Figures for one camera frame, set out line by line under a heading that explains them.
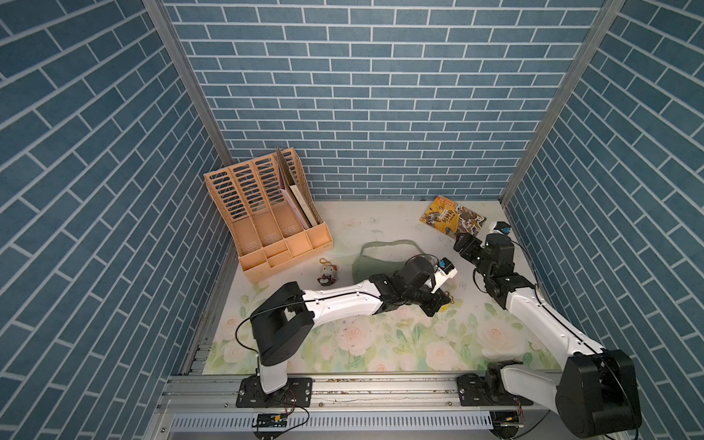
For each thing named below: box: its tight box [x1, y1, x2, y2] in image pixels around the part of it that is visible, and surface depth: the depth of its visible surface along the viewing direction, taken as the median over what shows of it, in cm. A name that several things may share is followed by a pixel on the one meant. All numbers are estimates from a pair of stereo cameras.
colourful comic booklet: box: [418, 195, 487, 240], surface depth 117 cm
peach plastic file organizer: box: [203, 147, 334, 284], surface depth 101 cm
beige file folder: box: [276, 146, 319, 228], surface depth 92 cm
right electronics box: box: [488, 410, 525, 440], surface depth 72 cm
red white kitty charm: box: [317, 257, 339, 287], surface depth 97 cm
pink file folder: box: [277, 165, 313, 231], surface depth 89 cm
